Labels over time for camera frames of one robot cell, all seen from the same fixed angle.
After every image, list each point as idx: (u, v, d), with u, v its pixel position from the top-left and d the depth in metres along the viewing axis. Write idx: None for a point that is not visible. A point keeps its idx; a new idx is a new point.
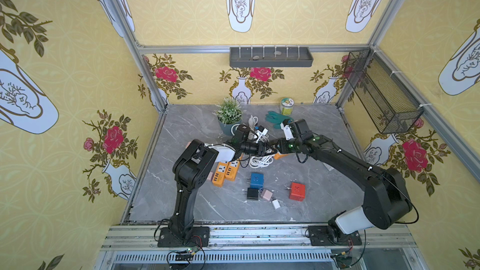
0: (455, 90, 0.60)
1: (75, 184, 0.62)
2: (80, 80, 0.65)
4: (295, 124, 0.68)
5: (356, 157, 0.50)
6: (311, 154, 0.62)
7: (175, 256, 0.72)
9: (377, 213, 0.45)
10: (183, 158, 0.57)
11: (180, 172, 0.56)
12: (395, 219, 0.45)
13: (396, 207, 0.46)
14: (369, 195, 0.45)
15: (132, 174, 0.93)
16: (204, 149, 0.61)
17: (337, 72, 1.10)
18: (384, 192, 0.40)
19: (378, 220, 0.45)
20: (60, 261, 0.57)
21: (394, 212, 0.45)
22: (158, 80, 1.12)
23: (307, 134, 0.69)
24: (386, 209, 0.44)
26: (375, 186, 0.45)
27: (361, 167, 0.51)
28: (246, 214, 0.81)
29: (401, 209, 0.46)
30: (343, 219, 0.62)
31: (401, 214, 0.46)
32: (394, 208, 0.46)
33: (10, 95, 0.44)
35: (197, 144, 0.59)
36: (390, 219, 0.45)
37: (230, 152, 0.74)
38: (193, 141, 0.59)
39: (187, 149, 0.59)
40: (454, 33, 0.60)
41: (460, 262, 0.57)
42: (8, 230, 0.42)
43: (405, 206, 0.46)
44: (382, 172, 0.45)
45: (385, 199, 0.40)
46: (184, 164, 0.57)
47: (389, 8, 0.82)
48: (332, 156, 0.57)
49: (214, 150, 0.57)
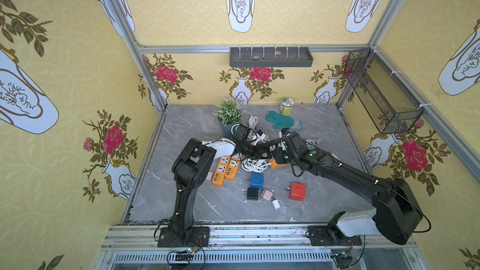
0: (455, 90, 0.60)
1: (75, 184, 0.62)
2: (80, 80, 0.65)
4: (289, 138, 0.65)
5: (359, 170, 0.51)
6: (310, 169, 0.60)
7: (175, 256, 0.72)
9: (392, 229, 0.43)
10: (180, 159, 0.57)
11: (180, 171, 0.56)
12: (410, 232, 0.44)
13: (409, 220, 0.44)
14: (382, 213, 0.43)
15: (132, 174, 0.93)
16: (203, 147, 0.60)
17: (337, 72, 1.10)
18: (397, 207, 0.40)
19: (394, 235, 0.44)
20: (60, 262, 0.57)
21: (408, 227, 0.44)
22: (158, 80, 1.12)
23: (302, 148, 0.66)
24: (402, 224, 0.43)
26: (388, 202, 0.43)
27: (367, 183, 0.48)
28: (246, 214, 0.81)
29: (414, 220, 0.45)
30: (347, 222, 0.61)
31: (414, 226, 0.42)
32: (408, 223, 0.44)
33: (10, 96, 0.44)
35: (195, 142, 0.59)
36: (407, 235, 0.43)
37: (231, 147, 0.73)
38: (192, 140, 0.59)
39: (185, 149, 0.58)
40: (454, 33, 0.60)
41: (460, 262, 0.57)
42: (8, 230, 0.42)
43: (418, 217, 0.45)
44: (388, 184, 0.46)
45: (399, 215, 0.43)
46: (183, 164, 0.57)
47: (389, 8, 0.82)
48: (336, 173, 0.54)
49: (211, 150, 0.58)
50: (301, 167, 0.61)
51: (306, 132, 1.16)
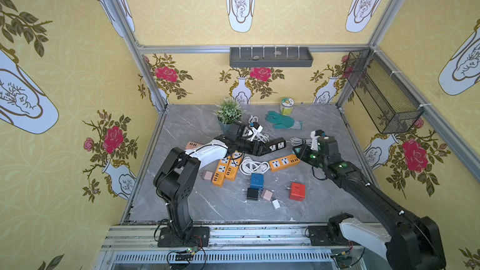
0: (455, 90, 0.60)
1: (75, 184, 0.62)
2: (80, 80, 0.65)
4: (324, 143, 0.63)
5: (387, 196, 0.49)
6: (335, 180, 0.60)
7: (175, 256, 0.72)
9: (404, 264, 0.42)
10: (162, 172, 0.52)
11: (162, 185, 0.51)
12: None
13: (425, 262, 0.41)
14: (397, 244, 0.42)
15: (132, 174, 0.93)
16: (187, 157, 0.54)
17: (337, 72, 1.10)
18: (416, 244, 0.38)
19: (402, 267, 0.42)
20: (60, 262, 0.57)
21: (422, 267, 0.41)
22: (158, 80, 1.12)
23: (334, 156, 0.65)
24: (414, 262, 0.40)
26: (406, 235, 0.41)
27: (390, 210, 0.46)
28: (246, 214, 0.81)
29: (430, 265, 0.41)
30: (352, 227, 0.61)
31: None
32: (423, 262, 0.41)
33: (10, 96, 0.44)
35: (177, 153, 0.53)
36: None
37: (224, 151, 0.68)
38: (173, 150, 0.53)
39: (166, 160, 0.52)
40: (454, 33, 0.60)
41: (460, 262, 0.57)
42: (8, 230, 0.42)
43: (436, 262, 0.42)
44: (414, 219, 0.43)
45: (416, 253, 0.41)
46: (165, 179, 0.51)
47: (389, 8, 0.82)
48: (359, 190, 0.53)
49: (194, 161, 0.52)
50: (329, 174, 0.61)
51: (307, 132, 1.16)
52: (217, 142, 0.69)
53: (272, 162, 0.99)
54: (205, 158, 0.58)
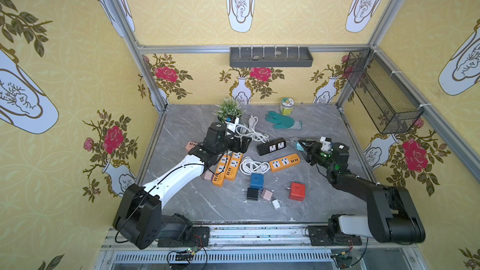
0: (455, 90, 0.60)
1: (75, 184, 0.62)
2: (80, 80, 0.65)
4: (337, 152, 0.69)
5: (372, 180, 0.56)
6: (333, 184, 0.69)
7: (175, 256, 0.72)
9: (378, 226, 0.45)
10: (118, 217, 0.44)
11: (124, 230, 0.43)
12: (397, 236, 0.43)
13: (399, 225, 0.44)
14: (370, 207, 0.47)
15: (132, 174, 0.93)
16: (147, 195, 0.45)
17: (337, 72, 1.10)
18: (385, 201, 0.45)
19: (379, 234, 0.45)
20: (60, 262, 0.57)
21: (394, 227, 0.44)
22: (158, 80, 1.12)
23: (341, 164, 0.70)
24: (388, 222, 0.44)
26: (375, 190, 0.49)
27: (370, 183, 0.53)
28: (246, 214, 0.81)
29: (405, 229, 0.43)
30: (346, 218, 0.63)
31: (407, 237, 0.43)
32: (397, 223, 0.45)
33: (10, 95, 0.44)
35: (134, 192, 0.44)
36: (392, 235, 0.43)
37: (202, 167, 0.59)
38: (129, 189, 0.45)
39: (122, 203, 0.44)
40: (454, 33, 0.60)
41: (460, 262, 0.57)
42: (7, 230, 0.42)
43: (410, 230, 0.43)
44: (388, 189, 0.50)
45: (389, 212, 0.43)
46: (125, 222, 0.44)
47: (389, 8, 0.82)
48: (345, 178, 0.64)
49: (154, 202, 0.43)
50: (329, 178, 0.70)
51: (307, 132, 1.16)
52: (190, 160, 0.58)
53: (272, 162, 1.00)
54: (173, 188, 0.50)
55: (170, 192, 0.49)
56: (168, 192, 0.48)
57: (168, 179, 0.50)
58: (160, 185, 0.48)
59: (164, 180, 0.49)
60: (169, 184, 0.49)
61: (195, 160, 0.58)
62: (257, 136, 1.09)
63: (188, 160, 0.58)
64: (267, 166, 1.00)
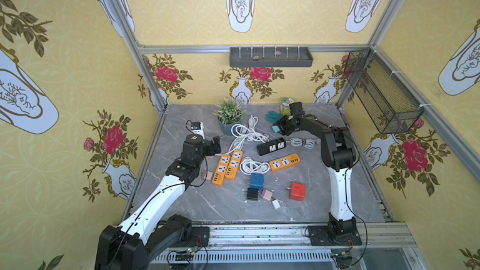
0: (455, 90, 0.60)
1: (75, 184, 0.62)
2: (80, 80, 0.65)
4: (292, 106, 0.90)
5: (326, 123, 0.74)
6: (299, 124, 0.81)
7: (175, 256, 0.72)
9: (327, 157, 0.62)
10: (99, 265, 0.41)
11: None
12: (340, 160, 0.62)
13: (341, 154, 0.63)
14: (323, 144, 0.62)
15: (132, 174, 0.93)
16: (127, 234, 0.42)
17: (337, 72, 1.10)
18: (332, 139, 0.67)
19: (328, 162, 0.62)
20: (60, 262, 0.57)
21: (338, 155, 0.62)
22: (158, 80, 1.12)
23: (300, 112, 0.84)
24: (334, 152, 0.62)
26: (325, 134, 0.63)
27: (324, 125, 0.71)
28: (246, 215, 0.81)
29: (345, 155, 0.63)
30: (334, 206, 0.68)
31: (345, 159, 0.63)
32: (340, 154, 0.63)
33: (10, 96, 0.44)
35: (112, 233, 0.41)
36: (336, 161, 0.62)
37: (183, 185, 0.57)
38: (103, 232, 0.41)
39: (99, 250, 0.40)
40: (453, 33, 0.61)
41: (460, 262, 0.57)
42: (8, 230, 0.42)
43: (349, 155, 0.63)
44: (335, 129, 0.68)
45: (334, 147, 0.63)
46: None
47: (389, 8, 0.82)
48: (307, 121, 0.78)
49: (135, 240, 0.41)
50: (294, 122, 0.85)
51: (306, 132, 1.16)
52: (169, 183, 0.54)
53: (272, 162, 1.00)
54: (154, 219, 0.48)
55: (150, 225, 0.47)
56: (149, 226, 0.46)
57: (147, 211, 0.47)
58: (139, 219, 0.45)
59: (142, 213, 0.46)
60: (149, 216, 0.46)
61: (174, 181, 0.55)
62: (257, 136, 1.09)
63: (167, 183, 0.54)
64: (268, 167, 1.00)
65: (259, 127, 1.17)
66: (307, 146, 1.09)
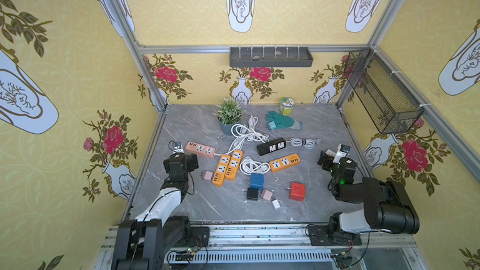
0: (454, 90, 0.60)
1: (75, 184, 0.62)
2: (80, 80, 0.65)
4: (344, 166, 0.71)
5: None
6: (337, 194, 0.70)
7: (175, 256, 0.72)
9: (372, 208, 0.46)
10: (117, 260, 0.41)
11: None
12: (388, 215, 0.45)
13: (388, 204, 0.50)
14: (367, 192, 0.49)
15: (132, 174, 0.93)
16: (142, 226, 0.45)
17: (337, 72, 1.10)
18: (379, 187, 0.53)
19: (372, 219, 0.46)
20: (60, 262, 0.57)
21: (385, 206, 0.47)
22: (158, 80, 1.12)
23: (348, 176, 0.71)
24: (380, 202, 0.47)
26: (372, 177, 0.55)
27: None
28: (246, 214, 0.81)
29: (391, 209, 0.46)
30: (345, 214, 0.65)
31: (394, 215, 0.45)
32: (390, 209, 0.46)
33: (10, 96, 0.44)
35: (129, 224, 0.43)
36: (385, 222, 0.44)
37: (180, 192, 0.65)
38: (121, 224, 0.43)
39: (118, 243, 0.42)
40: (453, 33, 0.61)
41: (460, 262, 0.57)
42: (8, 230, 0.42)
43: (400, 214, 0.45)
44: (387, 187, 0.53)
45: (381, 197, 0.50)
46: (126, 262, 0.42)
47: (389, 7, 0.82)
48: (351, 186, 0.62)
49: (155, 222, 0.47)
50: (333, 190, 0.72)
51: (306, 132, 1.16)
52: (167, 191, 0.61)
53: (272, 163, 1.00)
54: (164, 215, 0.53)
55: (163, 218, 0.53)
56: (162, 218, 0.52)
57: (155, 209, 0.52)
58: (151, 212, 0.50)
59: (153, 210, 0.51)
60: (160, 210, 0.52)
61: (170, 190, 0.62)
62: (257, 136, 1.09)
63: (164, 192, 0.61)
64: (268, 167, 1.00)
65: (259, 127, 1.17)
66: (307, 146, 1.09)
